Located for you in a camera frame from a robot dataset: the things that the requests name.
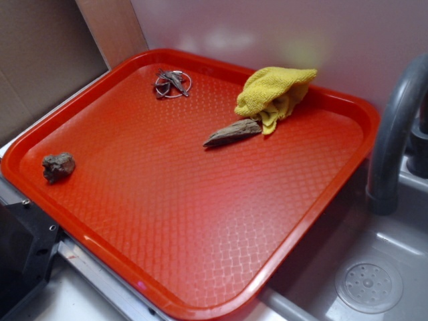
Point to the brown wood chip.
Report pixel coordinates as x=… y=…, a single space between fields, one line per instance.
x=237 y=131

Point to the red plastic tray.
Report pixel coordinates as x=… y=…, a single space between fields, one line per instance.
x=197 y=231

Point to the yellow microfiber cloth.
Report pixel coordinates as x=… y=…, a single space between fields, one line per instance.
x=271 y=94

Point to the small brown rock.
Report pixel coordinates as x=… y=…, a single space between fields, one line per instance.
x=58 y=167

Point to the grey sink faucet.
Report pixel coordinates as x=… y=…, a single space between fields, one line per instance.
x=403 y=125

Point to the grey plastic sink basin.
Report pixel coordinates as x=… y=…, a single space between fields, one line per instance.
x=303 y=286

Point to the brown cardboard panel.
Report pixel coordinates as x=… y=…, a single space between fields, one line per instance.
x=52 y=49

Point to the round sink drain strainer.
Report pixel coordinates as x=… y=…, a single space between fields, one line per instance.
x=368 y=284

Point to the black metal bracket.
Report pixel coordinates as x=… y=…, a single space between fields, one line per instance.
x=29 y=241

